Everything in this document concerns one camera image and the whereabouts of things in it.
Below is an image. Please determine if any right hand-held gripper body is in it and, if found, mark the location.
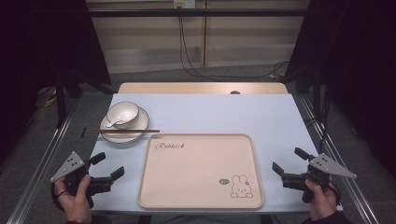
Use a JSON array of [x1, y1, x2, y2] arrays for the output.
[[280, 152, 358, 204]]

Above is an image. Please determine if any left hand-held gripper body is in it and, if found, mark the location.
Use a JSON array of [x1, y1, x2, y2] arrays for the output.
[[49, 151, 114, 210]]

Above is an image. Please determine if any person's right hand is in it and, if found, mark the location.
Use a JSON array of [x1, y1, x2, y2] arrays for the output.
[[304, 177, 339, 222]]

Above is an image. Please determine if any person's left hand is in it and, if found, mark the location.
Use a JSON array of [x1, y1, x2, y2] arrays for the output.
[[54, 174, 93, 224]]

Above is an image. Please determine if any brown wooden chopstick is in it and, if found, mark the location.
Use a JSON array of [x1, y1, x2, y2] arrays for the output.
[[89, 130, 161, 135], [89, 128, 161, 133]]

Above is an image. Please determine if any white ceramic spoon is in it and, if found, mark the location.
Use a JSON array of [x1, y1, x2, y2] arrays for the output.
[[105, 119, 126, 129]]

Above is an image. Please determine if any white bowl with dark rim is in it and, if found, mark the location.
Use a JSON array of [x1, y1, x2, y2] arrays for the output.
[[106, 101, 140, 131]]

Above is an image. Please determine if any white plate with dark rim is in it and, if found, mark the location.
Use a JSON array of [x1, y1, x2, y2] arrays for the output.
[[99, 105, 150, 145]]

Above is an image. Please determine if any beige tray with rabbit print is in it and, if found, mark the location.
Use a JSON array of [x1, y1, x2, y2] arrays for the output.
[[136, 133, 265, 210]]

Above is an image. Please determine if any light blue table mat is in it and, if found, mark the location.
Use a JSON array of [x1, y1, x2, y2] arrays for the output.
[[89, 92, 319, 215]]

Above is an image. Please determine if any black curtain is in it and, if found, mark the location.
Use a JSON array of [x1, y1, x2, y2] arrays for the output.
[[284, 0, 396, 180], [0, 0, 112, 162]]

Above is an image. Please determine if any wooden table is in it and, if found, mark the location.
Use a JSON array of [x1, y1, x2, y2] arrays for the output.
[[117, 81, 290, 95]]

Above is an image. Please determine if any black horizontal bar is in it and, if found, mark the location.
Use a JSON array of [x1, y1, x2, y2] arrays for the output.
[[88, 7, 310, 19]]

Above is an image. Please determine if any aluminium frame rail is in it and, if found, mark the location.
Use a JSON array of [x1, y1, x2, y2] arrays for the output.
[[297, 94, 381, 224], [6, 96, 82, 224]]

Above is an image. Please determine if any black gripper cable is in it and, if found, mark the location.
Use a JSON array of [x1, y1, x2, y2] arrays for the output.
[[329, 181, 343, 206], [50, 182, 69, 208]]

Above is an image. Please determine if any black cable on floor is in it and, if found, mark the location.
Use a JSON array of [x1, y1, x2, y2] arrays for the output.
[[177, 7, 290, 82]]

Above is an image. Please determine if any white wall socket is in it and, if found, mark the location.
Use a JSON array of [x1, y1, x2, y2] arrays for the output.
[[173, 0, 197, 9]]

